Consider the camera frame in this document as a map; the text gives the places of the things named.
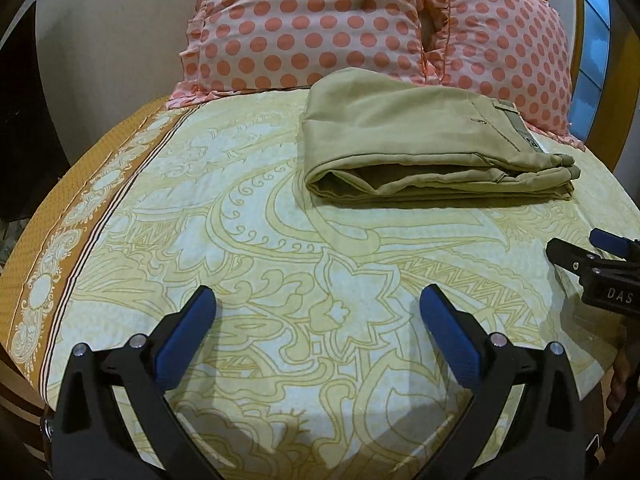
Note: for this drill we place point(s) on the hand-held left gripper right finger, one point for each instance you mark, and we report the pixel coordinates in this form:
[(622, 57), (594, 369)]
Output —
[(451, 331)]

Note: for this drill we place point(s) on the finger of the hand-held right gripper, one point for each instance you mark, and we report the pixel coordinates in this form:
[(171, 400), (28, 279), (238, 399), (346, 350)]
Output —
[(612, 241), (567, 255)]

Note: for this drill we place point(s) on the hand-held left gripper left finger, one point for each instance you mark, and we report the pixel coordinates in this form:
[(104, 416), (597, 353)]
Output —
[(184, 331)]

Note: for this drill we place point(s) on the khaki pants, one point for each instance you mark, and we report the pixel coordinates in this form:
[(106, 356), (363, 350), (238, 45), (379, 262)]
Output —
[(410, 145)]

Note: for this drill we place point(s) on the person's right hand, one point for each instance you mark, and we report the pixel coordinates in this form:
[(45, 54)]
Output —
[(618, 377)]

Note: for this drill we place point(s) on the yellow patterned bedsheet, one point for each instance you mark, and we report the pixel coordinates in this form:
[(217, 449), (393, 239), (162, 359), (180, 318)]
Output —
[(280, 270)]

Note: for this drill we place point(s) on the pink polka dot pillow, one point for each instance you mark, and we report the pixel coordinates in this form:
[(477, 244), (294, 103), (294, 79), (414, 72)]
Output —
[(505, 55), (310, 25)]

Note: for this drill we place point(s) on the dark furniture panel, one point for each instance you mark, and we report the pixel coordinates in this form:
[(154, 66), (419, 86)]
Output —
[(22, 125)]

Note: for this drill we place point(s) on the window with yellow frame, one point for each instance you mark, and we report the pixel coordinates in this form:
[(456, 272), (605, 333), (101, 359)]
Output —
[(592, 50)]

